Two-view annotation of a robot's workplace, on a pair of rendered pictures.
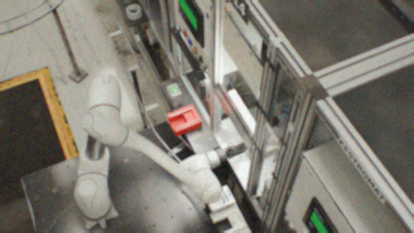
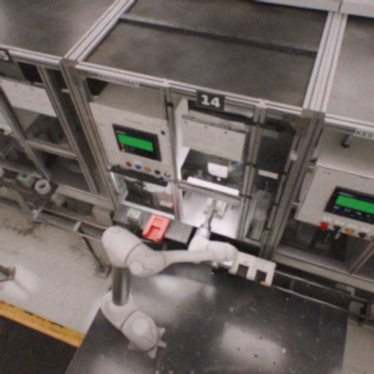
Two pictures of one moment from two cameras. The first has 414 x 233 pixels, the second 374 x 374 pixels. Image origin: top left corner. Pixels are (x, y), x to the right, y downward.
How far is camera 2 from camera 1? 0.83 m
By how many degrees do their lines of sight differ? 23
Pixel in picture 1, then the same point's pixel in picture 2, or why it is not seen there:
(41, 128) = (14, 336)
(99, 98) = (126, 245)
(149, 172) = (155, 283)
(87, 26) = not seen: outside the picture
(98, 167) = (131, 307)
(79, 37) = not seen: outside the picture
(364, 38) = (296, 74)
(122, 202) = (158, 318)
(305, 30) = (264, 90)
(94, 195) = (150, 326)
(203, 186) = (223, 252)
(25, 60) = not seen: outside the picture
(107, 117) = (146, 253)
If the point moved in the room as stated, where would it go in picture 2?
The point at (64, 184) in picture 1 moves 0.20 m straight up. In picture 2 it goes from (104, 345) to (96, 337)
